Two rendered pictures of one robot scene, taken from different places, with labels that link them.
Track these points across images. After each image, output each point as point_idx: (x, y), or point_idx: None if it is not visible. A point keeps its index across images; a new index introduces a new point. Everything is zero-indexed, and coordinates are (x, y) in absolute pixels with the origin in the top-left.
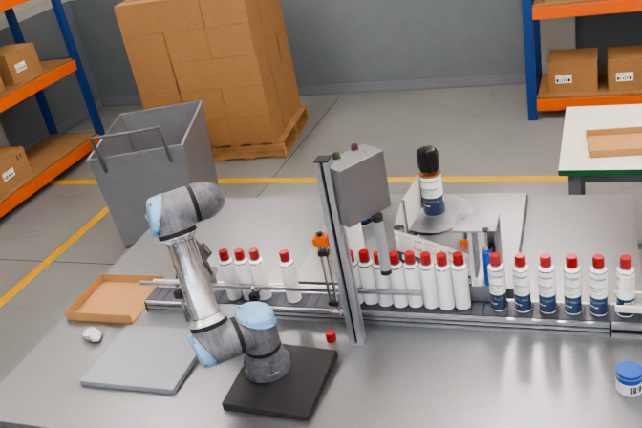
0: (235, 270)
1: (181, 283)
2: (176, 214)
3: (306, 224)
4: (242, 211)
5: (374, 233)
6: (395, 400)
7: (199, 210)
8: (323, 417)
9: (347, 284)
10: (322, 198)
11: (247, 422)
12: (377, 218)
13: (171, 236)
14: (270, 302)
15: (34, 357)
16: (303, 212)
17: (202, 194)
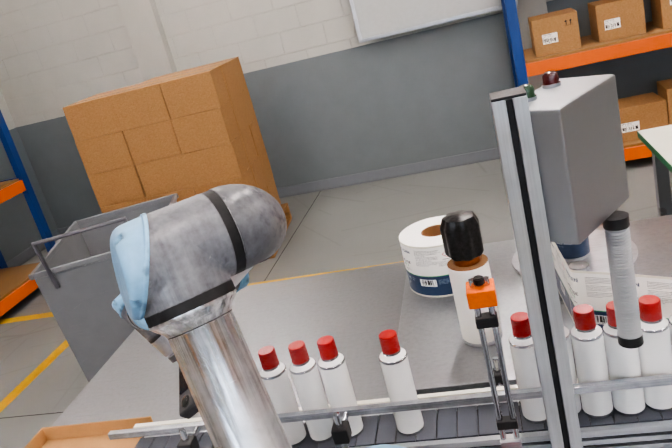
0: (291, 386)
1: (213, 426)
2: (187, 253)
3: (366, 303)
4: (260, 301)
5: (612, 257)
6: None
7: (240, 241)
8: None
9: (562, 377)
10: (511, 185)
11: None
12: (623, 220)
13: (179, 309)
14: (365, 438)
15: None
16: (354, 289)
17: (243, 203)
